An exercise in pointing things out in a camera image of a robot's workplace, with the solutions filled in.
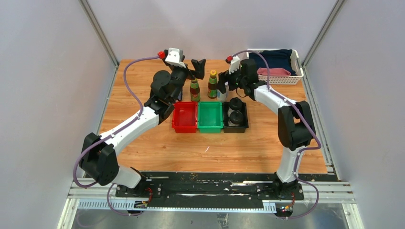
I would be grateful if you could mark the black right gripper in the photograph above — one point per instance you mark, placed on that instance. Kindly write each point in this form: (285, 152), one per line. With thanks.
(224, 77)

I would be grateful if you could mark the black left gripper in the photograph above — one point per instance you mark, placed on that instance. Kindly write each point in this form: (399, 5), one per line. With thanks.
(198, 67)

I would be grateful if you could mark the black cap shaker bottle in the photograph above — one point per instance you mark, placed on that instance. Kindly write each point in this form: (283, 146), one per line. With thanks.
(235, 104)

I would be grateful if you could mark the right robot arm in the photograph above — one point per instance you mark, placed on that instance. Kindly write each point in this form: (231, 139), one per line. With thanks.
(295, 123)

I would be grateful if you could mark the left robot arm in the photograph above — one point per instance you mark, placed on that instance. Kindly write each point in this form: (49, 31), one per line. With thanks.
(97, 164)

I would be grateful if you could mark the right sauce bottle yellow cap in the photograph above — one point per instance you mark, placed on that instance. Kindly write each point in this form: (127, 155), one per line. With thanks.
(212, 84)

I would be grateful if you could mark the sauce bottle yellow cap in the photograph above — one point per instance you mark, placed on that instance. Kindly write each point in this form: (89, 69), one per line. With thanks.
(212, 84)
(195, 90)

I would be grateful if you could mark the silver lid jar right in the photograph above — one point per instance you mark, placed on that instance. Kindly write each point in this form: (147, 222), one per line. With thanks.
(222, 97)

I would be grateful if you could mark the left sauce bottle yellow cap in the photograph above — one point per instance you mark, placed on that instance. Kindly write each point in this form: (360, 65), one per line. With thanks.
(195, 90)

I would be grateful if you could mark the pink cloth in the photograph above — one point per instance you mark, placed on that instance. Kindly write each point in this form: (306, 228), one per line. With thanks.
(274, 72)

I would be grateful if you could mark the green plastic bin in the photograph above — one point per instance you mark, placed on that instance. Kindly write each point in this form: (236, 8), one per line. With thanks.
(210, 117)

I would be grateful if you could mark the black plastic bin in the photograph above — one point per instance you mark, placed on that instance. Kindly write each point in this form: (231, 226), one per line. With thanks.
(235, 129)

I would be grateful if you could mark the red plastic bin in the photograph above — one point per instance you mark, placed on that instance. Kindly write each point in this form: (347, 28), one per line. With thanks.
(184, 119)

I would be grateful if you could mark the navy blue cloth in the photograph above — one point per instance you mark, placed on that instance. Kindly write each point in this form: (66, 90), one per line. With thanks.
(275, 59)

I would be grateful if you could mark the white plastic basket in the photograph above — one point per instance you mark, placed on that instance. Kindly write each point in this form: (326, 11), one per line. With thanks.
(295, 63)

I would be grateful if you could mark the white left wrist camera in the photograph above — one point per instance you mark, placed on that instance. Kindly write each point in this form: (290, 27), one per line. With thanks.
(175, 58)

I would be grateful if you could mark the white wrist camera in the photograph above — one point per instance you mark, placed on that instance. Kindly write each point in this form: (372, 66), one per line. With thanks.
(234, 63)
(175, 58)

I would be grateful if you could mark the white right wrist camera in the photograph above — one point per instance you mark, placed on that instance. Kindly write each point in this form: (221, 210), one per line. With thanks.
(234, 63)

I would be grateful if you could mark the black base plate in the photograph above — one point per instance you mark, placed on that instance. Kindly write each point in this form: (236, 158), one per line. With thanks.
(206, 190)

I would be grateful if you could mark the aluminium frame rail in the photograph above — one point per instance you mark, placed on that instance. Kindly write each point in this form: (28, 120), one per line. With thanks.
(328, 203)

